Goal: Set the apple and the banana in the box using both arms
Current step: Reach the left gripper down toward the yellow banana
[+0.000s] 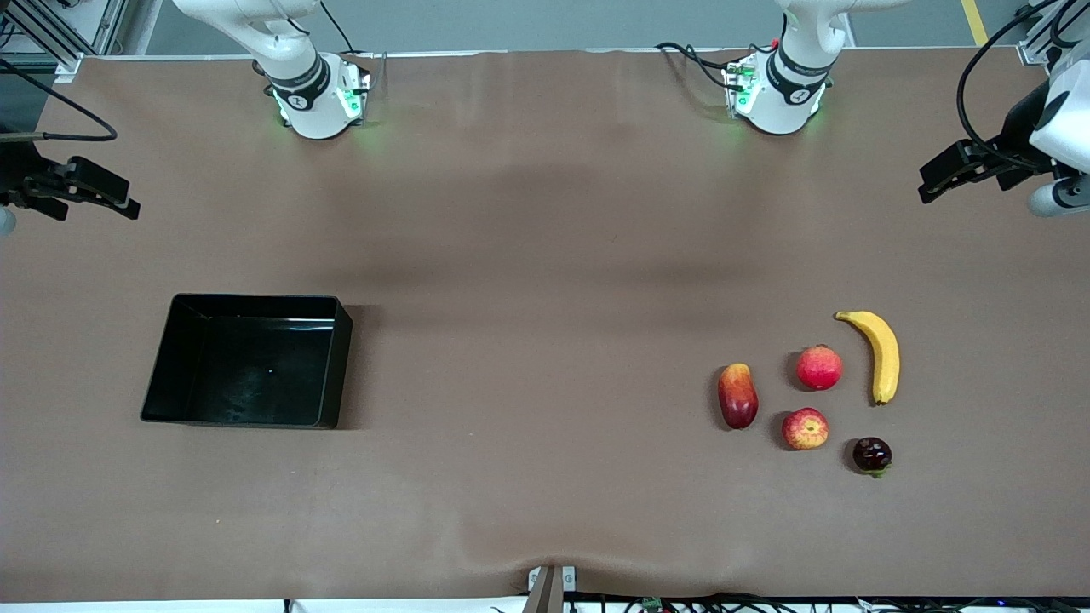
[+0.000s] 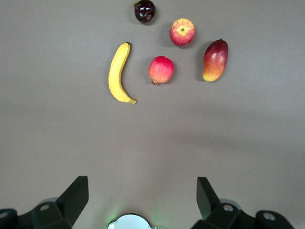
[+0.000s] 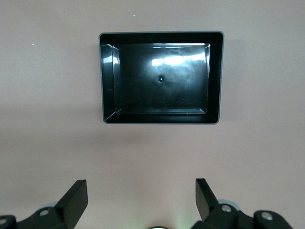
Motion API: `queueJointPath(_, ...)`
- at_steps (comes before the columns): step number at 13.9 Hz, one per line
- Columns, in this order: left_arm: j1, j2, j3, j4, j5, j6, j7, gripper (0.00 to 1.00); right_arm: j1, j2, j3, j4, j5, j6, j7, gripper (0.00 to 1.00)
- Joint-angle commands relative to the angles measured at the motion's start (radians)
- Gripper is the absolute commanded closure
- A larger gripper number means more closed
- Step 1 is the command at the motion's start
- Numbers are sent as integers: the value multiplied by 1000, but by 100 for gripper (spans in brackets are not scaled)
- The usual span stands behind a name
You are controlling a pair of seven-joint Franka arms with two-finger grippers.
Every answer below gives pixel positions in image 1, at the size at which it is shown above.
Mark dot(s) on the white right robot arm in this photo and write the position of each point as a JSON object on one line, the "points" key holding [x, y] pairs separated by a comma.
{"points": [[315, 111]]}

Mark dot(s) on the black plastic box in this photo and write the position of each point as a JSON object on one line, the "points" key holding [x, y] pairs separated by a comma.
{"points": [[247, 366]]}

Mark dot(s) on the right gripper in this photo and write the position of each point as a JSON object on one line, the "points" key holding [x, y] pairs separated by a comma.
{"points": [[19, 174]]}

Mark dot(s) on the yellow floor tape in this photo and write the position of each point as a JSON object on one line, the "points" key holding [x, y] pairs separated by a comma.
{"points": [[975, 21]]}

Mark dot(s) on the dark purple mangosteen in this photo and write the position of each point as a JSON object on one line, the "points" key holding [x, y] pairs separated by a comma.
{"points": [[872, 455]]}

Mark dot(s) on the red yellow apple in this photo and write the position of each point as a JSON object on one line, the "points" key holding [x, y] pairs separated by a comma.
{"points": [[805, 429]]}

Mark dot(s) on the aluminium frame post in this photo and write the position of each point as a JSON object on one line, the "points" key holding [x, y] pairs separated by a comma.
{"points": [[1052, 30], [60, 34]]}

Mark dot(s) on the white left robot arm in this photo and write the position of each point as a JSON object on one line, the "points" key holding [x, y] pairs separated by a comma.
{"points": [[779, 102]]}

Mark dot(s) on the red mango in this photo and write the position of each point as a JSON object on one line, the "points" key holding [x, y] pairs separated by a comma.
{"points": [[737, 397]]}

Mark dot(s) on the round red pomegranate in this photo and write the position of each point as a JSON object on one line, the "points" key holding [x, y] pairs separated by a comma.
{"points": [[819, 368]]}

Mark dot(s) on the yellow banana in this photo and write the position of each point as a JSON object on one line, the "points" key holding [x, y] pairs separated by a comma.
{"points": [[886, 358]]}

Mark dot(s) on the metal table clamp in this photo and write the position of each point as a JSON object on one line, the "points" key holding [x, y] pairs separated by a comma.
{"points": [[545, 587]]}

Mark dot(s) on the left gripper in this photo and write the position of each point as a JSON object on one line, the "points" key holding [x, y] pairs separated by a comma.
{"points": [[1012, 141]]}

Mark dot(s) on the brown table cover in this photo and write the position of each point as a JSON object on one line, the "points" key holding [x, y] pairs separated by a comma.
{"points": [[511, 426]]}

